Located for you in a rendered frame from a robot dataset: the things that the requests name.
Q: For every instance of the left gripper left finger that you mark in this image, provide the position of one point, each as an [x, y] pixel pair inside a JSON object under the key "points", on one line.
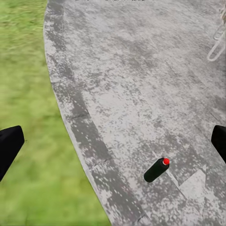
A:
{"points": [[11, 141]]}

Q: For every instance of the insectifuge atomizer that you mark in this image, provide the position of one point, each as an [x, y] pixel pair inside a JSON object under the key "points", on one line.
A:
{"points": [[159, 167]]}

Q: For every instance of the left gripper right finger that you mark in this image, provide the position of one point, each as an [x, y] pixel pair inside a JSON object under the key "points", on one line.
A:
{"points": [[218, 139]]}

